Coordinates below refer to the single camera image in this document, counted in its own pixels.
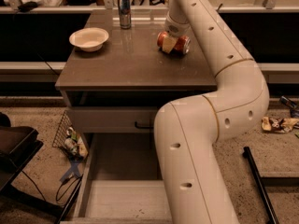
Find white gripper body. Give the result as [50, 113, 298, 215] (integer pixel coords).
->
[164, 13, 190, 37]

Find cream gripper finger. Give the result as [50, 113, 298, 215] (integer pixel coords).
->
[162, 35, 178, 53]

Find red coke can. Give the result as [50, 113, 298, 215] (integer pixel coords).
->
[157, 32, 191, 55]

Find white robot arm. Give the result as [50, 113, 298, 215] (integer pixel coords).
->
[154, 0, 269, 224]

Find blue silver energy drink can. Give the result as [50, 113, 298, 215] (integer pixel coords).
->
[117, 0, 131, 29]

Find white bowl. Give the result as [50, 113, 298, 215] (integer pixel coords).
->
[69, 27, 109, 52]

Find grey cabinet with drawers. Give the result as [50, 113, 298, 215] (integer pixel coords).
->
[54, 8, 219, 224]

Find brown snack wrapper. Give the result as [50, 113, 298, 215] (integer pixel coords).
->
[262, 117, 299, 133]

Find open bottom drawer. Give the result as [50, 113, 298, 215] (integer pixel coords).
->
[61, 133, 172, 224]

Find black chair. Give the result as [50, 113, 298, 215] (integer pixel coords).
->
[0, 113, 81, 224]

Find black metal bar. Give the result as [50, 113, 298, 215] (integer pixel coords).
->
[243, 147, 279, 224]

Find black drawer handle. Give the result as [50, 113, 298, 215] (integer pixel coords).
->
[135, 121, 153, 130]

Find wire basket with trash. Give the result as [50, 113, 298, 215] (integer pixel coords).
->
[52, 112, 88, 161]

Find black cable on floor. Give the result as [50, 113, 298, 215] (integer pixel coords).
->
[21, 170, 82, 203]

